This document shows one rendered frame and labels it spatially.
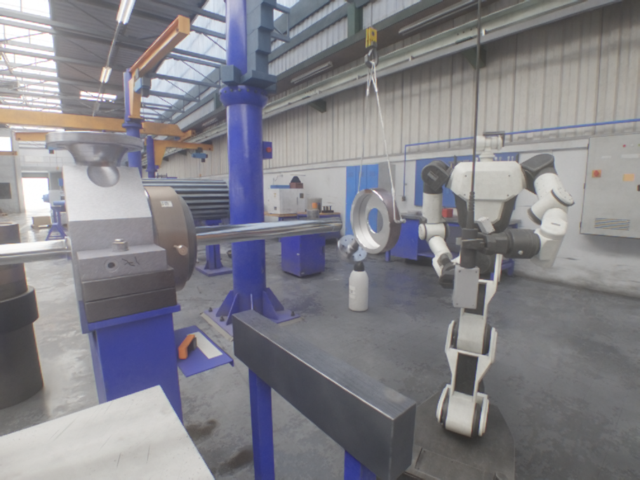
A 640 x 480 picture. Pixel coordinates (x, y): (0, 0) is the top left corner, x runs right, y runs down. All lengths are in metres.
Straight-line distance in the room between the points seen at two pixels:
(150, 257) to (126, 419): 0.36
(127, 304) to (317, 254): 4.05
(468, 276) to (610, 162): 4.07
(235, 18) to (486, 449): 3.44
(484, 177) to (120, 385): 1.41
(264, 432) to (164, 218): 0.73
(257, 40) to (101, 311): 2.56
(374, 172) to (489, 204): 4.98
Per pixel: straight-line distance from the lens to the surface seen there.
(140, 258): 0.85
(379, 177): 6.29
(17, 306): 2.51
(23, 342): 2.63
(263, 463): 1.23
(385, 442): 0.66
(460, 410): 1.60
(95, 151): 1.12
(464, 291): 1.04
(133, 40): 10.97
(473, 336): 1.54
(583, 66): 5.66
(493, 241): 0.99
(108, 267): 0.84
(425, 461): 1.56
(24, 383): 2.70
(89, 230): 0.95
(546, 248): 1.09
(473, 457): 1.67
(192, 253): 1.09
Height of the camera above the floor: 1.25
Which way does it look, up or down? 9 degrees down
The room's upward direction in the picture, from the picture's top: straight up
